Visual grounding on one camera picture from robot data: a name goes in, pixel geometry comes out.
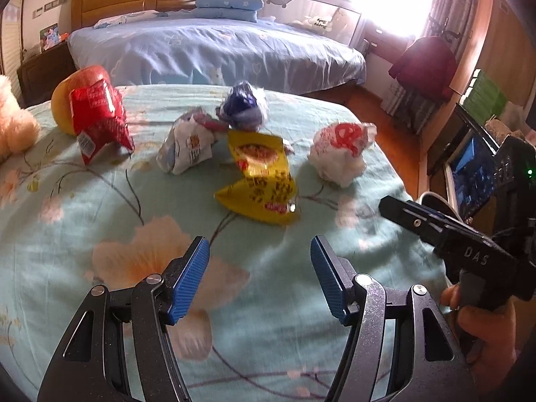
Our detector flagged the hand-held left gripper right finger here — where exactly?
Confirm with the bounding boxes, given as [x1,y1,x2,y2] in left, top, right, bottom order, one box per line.
[310,234,480,402]

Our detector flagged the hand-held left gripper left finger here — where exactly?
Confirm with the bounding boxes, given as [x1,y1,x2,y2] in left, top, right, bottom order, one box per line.
[38,236,210,402]

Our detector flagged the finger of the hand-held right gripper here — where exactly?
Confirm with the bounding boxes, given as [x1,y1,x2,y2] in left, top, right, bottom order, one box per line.
[379,196,449,248]
[404,200,466,227]

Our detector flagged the yellow snack packet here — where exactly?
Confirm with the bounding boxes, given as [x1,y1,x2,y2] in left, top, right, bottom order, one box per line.
[214,130,301,224]

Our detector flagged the white paper wrapper cartoon print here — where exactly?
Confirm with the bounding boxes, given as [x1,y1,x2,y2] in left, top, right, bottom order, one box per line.
[157,107,229,176]

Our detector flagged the blue pink plastic wrapper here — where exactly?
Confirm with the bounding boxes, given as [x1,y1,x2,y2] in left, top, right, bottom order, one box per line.
[215,79,269,132]

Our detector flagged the person's right hand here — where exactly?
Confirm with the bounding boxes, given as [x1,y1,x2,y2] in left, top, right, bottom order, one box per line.
[440,284,519,383]

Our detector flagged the floral light green sheet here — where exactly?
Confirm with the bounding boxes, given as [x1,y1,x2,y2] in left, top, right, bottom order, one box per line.
[0,84,453,402]

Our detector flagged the white plastic bag red print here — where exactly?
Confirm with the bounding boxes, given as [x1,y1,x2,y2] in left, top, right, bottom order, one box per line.
[308,121,378,188]

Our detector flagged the brown plush toy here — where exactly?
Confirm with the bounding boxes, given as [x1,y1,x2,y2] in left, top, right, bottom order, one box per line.
[486,119,516,139]

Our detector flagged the green storage box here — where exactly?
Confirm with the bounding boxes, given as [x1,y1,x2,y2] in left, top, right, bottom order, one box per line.
[461,69,509,124]

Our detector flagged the dark red coat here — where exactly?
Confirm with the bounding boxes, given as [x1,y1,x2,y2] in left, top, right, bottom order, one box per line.
[389,36,457,101]

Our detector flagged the brown wooden wardrobe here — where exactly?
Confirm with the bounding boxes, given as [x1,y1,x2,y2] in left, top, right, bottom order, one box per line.
[419,0,509,168]

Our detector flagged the red snack packet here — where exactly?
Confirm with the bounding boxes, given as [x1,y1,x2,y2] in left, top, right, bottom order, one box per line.
[69,79,135,166]

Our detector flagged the grey patterned curtain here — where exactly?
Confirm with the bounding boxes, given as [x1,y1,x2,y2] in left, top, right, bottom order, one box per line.
[385,0,482,135]

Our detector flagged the red yellow apple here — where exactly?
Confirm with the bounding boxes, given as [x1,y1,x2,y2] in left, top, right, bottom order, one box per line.
[51,65,112,137]

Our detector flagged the blue sheeted bed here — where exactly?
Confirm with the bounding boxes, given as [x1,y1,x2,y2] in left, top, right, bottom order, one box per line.
[67,17,367,97]

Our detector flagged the cream teddy bear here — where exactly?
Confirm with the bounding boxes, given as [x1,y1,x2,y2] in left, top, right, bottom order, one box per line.
[0,74,40,164]

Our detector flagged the dark wooden nightstand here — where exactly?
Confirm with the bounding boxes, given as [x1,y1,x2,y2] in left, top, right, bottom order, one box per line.
[17,42,78,107]

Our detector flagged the flat blue printed pillow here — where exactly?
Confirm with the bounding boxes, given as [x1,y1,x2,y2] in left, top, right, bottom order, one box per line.
[94,10,168,29]

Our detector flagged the folded light blue blanket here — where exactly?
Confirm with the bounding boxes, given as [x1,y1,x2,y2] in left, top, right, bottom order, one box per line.
[195,0,264,21]

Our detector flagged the louvered sliding wardrobe door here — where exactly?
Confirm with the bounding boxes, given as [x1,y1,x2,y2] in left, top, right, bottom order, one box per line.
[0,0,26,93]

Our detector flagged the white crib rail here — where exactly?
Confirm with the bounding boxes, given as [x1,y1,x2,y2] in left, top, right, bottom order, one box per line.
[255,0,363,47]

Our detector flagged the small photo frame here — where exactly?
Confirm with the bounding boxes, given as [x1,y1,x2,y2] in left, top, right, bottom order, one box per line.
[40,23,59,51]

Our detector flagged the wall switch panel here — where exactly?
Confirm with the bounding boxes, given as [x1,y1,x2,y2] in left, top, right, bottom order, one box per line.
[31,0,68,19]

